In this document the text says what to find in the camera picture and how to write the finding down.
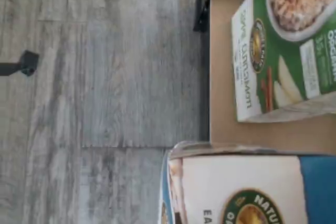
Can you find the black metal shelving rack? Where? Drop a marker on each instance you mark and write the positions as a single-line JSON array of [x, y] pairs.
[[223, 77]]

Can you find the green apple cinnamon oatmeal box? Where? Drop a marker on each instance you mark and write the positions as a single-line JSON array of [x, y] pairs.
[[275, 64]]

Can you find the blue and white oatmeal box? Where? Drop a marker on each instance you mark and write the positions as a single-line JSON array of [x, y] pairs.
[[236, 187]]

